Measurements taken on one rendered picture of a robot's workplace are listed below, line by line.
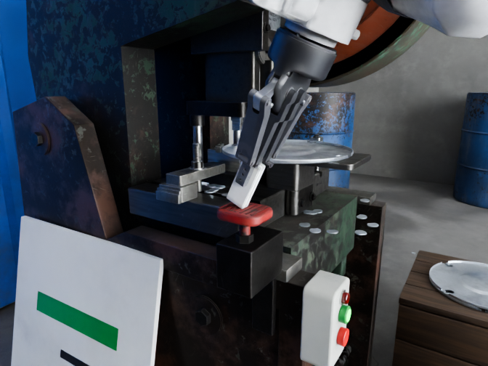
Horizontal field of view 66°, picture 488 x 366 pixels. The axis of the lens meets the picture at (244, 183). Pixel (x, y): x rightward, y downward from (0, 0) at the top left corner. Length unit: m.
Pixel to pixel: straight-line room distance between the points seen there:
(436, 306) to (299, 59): 0.89
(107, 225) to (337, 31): 0.67
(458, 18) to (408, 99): 3.71
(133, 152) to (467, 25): 0.69
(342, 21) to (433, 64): 3.68
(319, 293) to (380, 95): 3.67
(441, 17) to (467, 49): 3.66
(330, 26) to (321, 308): 0.39
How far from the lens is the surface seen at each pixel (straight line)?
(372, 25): 1.14
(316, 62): 0.43
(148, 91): 0.92
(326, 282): 0.61
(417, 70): 4.11
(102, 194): 0.91
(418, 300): 1.19
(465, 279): 1.32
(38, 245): 1.10
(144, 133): 0.91
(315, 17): 0.42
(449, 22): 0.42
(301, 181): 0.82
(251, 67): 0.80
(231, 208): 0.53
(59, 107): 0.96
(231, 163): 0.85
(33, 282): 1.14
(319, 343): 0.63
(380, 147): 4.20
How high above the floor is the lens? 0.92
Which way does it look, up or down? 14 degrees down
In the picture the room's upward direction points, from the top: straight up
